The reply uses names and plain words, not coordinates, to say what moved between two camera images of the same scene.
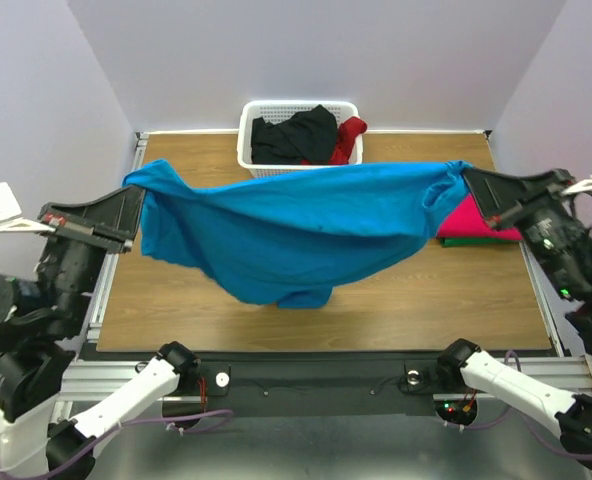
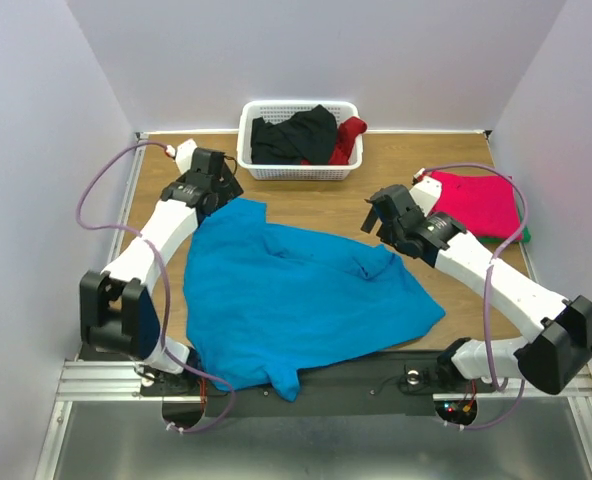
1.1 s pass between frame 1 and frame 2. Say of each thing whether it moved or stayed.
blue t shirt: moved
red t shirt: stayed
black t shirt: stayed
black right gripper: moved
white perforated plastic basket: stayed
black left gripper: moved
